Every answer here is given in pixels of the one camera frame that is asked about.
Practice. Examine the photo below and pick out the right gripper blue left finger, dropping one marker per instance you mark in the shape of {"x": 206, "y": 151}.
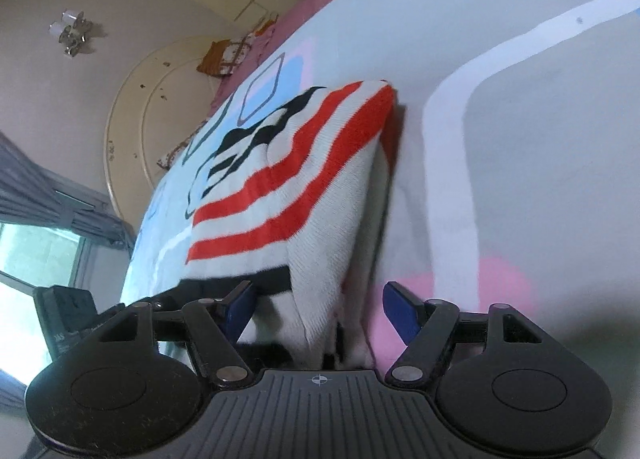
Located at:
{"x": 213, "y": 327}

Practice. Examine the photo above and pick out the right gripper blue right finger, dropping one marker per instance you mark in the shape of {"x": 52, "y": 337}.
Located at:
{"x": 427, "y": 330}

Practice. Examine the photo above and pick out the striped knit sweater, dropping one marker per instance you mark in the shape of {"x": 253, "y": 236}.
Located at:
{"x": 294, "y": 204}

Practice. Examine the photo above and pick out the window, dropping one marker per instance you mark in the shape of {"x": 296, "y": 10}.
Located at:
{"x": 32, "y": 257}

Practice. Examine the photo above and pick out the grey curtain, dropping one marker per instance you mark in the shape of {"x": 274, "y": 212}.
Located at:
{"x": 30, "y": 197}

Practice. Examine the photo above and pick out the patterned small pillow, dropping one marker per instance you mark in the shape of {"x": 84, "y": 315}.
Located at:
{"x": 168, "y": 159}

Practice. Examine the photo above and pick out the cream round headboard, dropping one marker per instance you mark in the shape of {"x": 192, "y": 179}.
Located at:
{"x": 160, "y": 104}

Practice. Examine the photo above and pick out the orange plush pillow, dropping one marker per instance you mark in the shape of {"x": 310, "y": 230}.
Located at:
{"x": 224, "y": 56}

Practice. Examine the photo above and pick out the patterned bed sheet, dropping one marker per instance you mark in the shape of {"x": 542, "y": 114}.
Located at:
{"x": 514, "y": 171}

